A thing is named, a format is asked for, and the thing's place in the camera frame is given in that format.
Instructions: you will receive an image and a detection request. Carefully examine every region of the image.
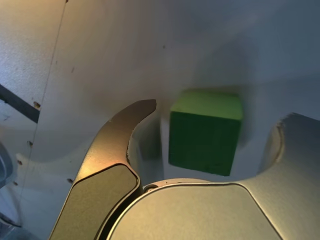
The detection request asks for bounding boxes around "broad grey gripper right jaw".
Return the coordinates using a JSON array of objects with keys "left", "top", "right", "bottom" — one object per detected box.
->
[{"left": 106, "top": 112, "right": 320, "bottom": 240}]

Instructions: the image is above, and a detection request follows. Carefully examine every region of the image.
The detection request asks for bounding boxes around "narrow grey gripper left jaw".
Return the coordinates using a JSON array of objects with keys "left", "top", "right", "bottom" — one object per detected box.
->
[{"left": 48, "top": 99, "right": 158, "bottom": 240}]

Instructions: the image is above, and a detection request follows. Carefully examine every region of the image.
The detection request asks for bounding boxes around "green cube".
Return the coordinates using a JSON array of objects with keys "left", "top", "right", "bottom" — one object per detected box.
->
[{"left": 168, "top": 89, "right": 244, "bottom": 177}]

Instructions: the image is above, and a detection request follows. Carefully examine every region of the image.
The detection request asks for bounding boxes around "black tape strip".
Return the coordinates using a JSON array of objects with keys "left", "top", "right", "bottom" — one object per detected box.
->
[{"left": 0, "top": 83, "right": 41, "bottom": 124}]

